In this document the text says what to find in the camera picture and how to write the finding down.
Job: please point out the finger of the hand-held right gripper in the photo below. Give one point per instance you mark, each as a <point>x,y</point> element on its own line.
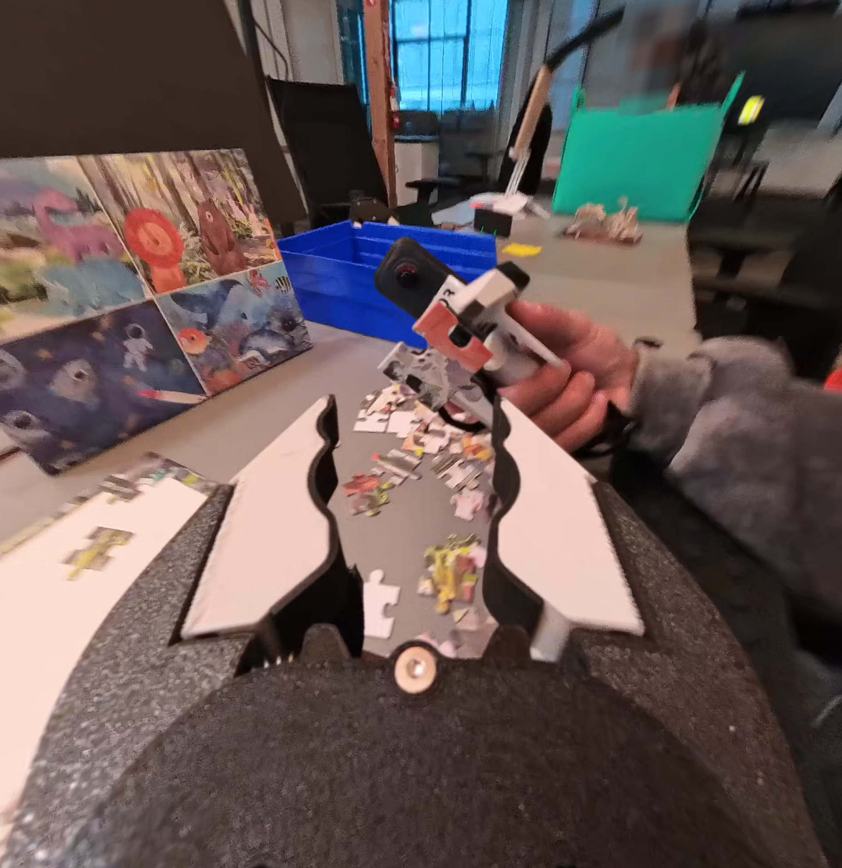
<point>476,410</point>

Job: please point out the person's right forearm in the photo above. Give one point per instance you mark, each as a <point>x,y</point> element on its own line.
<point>746,441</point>

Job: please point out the black partition panel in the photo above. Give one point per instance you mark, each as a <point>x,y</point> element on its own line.
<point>122,68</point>

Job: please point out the black office chair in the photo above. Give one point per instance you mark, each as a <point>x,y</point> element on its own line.
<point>326,149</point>

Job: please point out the person's right hand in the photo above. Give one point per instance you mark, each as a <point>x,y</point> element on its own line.
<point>590,380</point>

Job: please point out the yellow green dotted puzzle piece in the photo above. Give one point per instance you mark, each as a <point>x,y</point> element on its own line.
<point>451,576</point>

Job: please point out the person's dark grey clothing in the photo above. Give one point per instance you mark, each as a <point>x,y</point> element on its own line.
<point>767,678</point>

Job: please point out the window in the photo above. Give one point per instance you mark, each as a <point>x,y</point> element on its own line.
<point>448,54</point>

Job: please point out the grey desk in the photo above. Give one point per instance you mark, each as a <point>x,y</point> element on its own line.
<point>211,420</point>

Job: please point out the grey yellow-green puzzle piece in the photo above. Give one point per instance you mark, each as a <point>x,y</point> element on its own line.
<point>99,553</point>

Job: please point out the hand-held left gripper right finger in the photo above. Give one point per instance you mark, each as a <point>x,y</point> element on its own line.
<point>563,542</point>

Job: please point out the wooden post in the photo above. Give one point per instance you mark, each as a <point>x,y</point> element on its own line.
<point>380,102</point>

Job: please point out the orange grey foliage puzzle piece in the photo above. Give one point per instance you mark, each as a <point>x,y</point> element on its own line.
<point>421,369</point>

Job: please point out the lion jigsaw puzzle board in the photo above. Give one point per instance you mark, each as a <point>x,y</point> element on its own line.
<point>68,644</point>

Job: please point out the illustrated puzzle box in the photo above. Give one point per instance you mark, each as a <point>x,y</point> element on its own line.
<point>122,305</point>

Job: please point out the pile of puzzle pieces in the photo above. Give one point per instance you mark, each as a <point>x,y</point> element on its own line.
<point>394,468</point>

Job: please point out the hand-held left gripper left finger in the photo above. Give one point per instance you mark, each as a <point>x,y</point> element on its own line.
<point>258,542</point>

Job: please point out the blue plastic bin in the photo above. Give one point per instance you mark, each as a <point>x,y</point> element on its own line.
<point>339,271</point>

